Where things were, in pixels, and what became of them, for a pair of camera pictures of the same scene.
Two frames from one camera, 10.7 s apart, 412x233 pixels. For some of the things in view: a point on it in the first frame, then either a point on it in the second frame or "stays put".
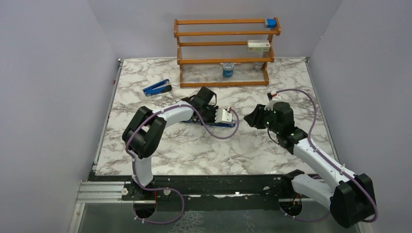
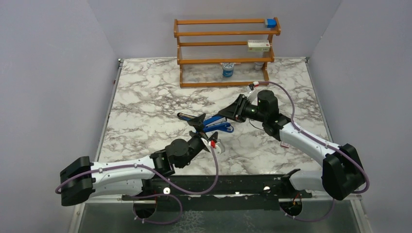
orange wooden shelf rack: [221, 53] stays put
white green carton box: [258, 45] stays put
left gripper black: [213, 119] → [197, 123]
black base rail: [245, 192] stays put
